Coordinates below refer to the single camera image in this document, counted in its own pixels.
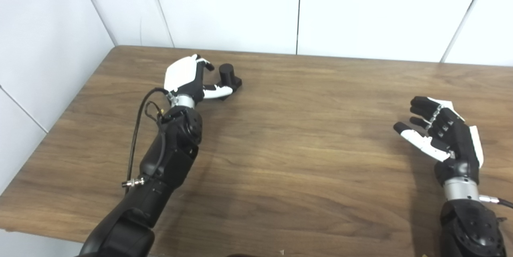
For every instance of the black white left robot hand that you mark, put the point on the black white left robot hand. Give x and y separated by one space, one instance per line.
182 74

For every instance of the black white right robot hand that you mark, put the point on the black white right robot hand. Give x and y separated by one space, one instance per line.
461 144

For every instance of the black peg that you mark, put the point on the black peg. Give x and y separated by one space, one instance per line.
227 73

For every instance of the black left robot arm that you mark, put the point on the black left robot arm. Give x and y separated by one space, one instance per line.
172 156

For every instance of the white square piece with hole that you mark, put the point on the white square piece with hole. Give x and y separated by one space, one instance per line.
451 106

